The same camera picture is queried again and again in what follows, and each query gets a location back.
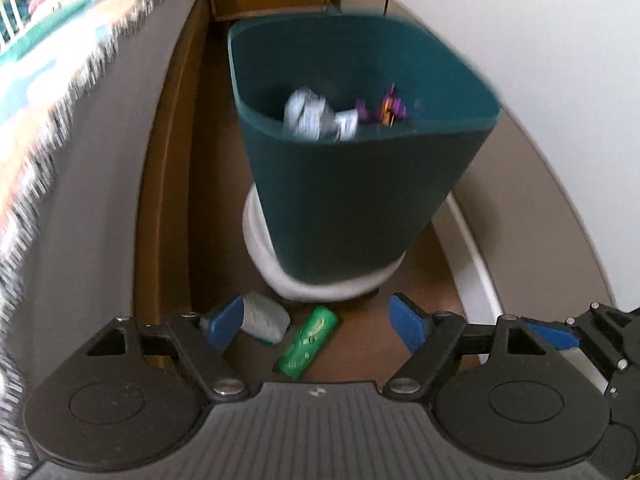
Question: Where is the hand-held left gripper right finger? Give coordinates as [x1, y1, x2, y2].
[382, 292, 545, 405]

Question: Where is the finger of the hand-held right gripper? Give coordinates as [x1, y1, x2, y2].
[524, 302, 640, 378]

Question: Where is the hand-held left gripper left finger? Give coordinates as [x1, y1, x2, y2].
[85, 294, 249, 405]

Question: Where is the grey plastic bag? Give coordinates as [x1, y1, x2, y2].
[240, 294, 292, 346]

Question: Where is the green snack packet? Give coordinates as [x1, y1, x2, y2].
[275, 306, 340, 380]

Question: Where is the teal trash bin white base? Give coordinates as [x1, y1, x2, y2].
[227, 10, 502, 306]

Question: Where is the white baseboard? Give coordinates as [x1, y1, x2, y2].
[431, 192, 506, 361]

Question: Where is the grey mattress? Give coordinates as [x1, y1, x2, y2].
[0, 0, 203, 411]

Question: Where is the printed fringed blanket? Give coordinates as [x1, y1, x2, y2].
[0, 0, 203, 480]

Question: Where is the wooden bed frame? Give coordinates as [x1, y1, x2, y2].
[132, 0, 211, 368]

